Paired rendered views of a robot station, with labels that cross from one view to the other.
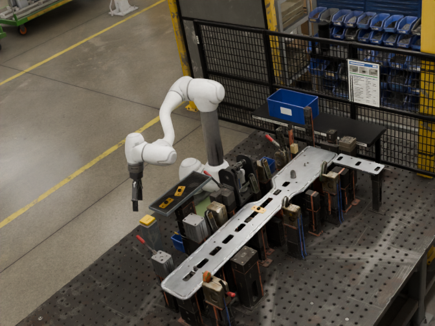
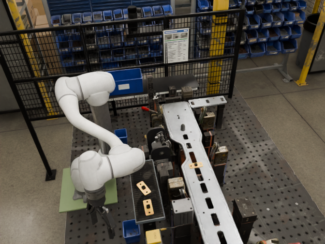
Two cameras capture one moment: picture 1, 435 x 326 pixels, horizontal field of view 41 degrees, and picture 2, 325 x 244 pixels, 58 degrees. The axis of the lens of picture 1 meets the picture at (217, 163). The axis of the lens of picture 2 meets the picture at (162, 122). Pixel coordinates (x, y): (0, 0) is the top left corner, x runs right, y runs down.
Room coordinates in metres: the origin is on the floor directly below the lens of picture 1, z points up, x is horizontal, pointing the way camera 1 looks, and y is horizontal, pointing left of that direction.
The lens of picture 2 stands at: (2.00, 0.92, 2.37)
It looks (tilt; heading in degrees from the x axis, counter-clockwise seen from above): 40 degrees down; 305
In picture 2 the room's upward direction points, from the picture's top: 2 degrees counter-clockwise
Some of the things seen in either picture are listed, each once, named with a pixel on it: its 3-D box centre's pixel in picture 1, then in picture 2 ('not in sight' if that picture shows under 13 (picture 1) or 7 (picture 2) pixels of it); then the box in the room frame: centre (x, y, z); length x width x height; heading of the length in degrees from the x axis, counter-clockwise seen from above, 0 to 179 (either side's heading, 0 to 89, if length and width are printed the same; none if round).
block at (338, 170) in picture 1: (340, 189); (199, 124); (2.77, -0.69, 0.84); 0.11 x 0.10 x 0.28; 44
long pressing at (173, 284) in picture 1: (257, 212); (198, 168); (2.51, -0.16, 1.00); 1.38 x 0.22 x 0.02; 134
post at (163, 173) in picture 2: (220, 221); (164, 193); (2.62, 0.05, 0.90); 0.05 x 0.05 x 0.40; 44
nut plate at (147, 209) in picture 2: (166, 202); (148, 206); (2.53, 0.31, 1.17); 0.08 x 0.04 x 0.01; 137
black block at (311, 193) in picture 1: (314, 213); (207, 148); (2.60, -0.49, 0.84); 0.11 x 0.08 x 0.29; 44
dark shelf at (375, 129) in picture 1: (314, 121); (143, 87); (3.30, -0.68, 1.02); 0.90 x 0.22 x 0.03; 44
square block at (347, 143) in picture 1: (348, 163); (186, 106); (2.95, -0.79, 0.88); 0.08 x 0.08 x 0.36; 44
